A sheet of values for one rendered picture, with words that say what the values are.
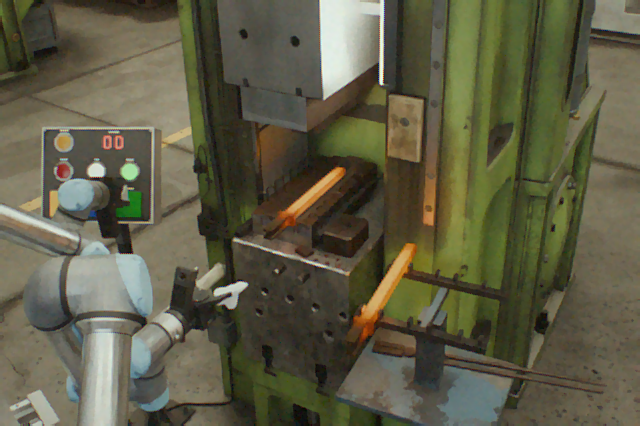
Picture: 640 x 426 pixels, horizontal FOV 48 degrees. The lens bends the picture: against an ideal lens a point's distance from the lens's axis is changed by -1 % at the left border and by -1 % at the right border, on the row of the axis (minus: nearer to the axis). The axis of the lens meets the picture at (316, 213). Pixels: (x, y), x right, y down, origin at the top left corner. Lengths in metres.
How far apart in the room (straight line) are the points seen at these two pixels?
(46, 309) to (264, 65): 0.84
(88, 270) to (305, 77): 0.76
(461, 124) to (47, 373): 2.07
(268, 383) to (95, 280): 1.15
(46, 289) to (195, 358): 1.80
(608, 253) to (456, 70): 2.23
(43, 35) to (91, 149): 5.00
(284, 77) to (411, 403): 0.87
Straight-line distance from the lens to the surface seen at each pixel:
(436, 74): 1.83
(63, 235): 1.69
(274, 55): 1.85
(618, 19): 7.10
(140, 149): 2.18
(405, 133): 1.89
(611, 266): 3.79
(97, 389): 1.33
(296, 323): 2.16
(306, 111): 1.86
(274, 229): 1.96
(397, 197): 2.01
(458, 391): 1.94
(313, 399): 2.33
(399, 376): 1.96
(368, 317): 1.71
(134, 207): 2.17
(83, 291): 1.36
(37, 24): 7.15
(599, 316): 3.44
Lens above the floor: 2.03
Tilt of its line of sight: 30 degrees down
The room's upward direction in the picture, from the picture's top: 2 degrees counter-clockwise
